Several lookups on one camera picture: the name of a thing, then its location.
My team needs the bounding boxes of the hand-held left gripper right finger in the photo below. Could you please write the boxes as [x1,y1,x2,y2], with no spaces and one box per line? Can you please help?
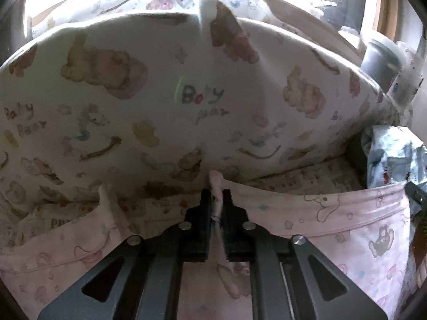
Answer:
[222,189,389,320]

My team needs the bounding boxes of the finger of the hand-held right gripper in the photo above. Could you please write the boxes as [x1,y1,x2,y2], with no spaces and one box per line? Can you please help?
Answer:
[404,180,427,209]

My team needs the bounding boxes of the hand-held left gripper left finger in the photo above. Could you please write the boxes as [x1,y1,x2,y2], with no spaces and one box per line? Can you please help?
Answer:
[37,188,213,320]

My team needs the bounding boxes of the pink printed pants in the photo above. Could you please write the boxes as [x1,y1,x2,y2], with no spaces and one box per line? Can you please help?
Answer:
[0,170,412,320]

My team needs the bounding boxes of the light blue folded cloth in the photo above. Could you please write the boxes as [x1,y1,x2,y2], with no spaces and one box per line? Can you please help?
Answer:
[362,125,427,189]

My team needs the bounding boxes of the printed bed sheet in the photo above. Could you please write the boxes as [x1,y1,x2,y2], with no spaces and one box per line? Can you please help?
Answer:
[17,157,367,241]

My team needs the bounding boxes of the white speckled container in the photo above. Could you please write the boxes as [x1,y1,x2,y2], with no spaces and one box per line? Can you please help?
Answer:
[392,40,426,107]

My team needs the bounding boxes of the grey plastic container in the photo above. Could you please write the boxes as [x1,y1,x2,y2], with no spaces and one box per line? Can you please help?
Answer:
[362,38,406,85]

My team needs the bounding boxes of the white bear-print baby blanket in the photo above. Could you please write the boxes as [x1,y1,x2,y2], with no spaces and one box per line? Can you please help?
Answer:
[0,17,401,214]

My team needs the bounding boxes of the wooden window frame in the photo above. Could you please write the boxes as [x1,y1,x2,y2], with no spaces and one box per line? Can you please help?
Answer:
[247,0,404,61]

